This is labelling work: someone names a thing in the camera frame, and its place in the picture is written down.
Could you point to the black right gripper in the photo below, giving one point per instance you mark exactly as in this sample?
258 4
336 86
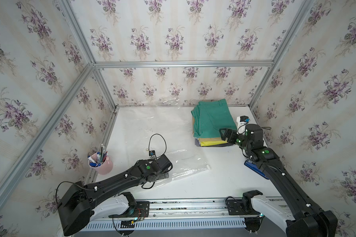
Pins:
233 133

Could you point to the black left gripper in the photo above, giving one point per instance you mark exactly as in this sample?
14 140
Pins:
164 175

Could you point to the yellow-green trousers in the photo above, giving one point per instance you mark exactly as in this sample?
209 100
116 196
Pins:
211 142

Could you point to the clear plastic vacuum bag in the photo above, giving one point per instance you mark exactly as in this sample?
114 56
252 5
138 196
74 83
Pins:
168 131

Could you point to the teal garment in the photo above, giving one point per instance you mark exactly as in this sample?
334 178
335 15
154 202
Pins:
210 117

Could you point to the beige trousers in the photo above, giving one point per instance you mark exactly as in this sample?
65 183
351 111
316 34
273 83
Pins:
207 138

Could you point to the dark grey trousers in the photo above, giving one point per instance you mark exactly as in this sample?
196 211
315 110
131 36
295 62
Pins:
197 144

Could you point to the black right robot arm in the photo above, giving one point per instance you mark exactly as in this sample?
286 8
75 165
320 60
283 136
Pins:
305 217

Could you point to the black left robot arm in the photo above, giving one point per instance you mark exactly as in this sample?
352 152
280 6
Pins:
77 205

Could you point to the blue stapler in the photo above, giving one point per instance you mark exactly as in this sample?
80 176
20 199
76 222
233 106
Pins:
254 168

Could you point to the pink pen cup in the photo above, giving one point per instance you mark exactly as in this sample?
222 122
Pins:
100 161

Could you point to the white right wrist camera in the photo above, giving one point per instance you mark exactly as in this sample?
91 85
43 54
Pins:
242 121

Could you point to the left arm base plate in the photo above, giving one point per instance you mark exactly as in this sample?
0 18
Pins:
140 210

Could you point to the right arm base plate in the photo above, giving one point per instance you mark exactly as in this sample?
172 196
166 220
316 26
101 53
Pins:
238 207

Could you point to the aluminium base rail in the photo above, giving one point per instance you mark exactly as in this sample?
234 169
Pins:
173 214

